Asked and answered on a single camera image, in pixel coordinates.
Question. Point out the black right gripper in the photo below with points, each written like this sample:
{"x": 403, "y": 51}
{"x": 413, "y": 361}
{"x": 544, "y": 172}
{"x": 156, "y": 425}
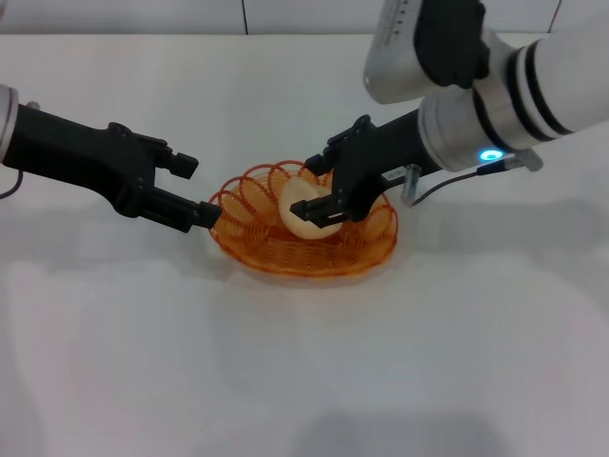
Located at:
{"x": 371, "y": 162}

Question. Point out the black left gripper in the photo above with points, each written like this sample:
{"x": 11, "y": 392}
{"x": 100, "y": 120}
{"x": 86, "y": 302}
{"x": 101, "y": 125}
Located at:
{"x": 81, "y": 152}

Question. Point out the pale beige bread bun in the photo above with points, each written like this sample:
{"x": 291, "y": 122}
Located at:
{"x": 297, "y": 200}

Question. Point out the black right camera mount bracket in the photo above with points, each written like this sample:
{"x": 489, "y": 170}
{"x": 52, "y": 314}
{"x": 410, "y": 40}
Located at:
{"x": 447, "y": 43}

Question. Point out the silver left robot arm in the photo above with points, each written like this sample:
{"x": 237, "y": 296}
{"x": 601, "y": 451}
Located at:
{"x": 5, "y": 119}

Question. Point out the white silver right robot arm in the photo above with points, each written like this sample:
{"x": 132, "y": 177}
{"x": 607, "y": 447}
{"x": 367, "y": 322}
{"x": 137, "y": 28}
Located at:
{"x": 571, "y": 81}

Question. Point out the white tablecloth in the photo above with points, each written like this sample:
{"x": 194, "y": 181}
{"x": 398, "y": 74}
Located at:
{"x": 285, "y": 357}

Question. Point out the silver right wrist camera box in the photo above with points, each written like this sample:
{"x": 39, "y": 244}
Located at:
{"x": 390, "y": 62}

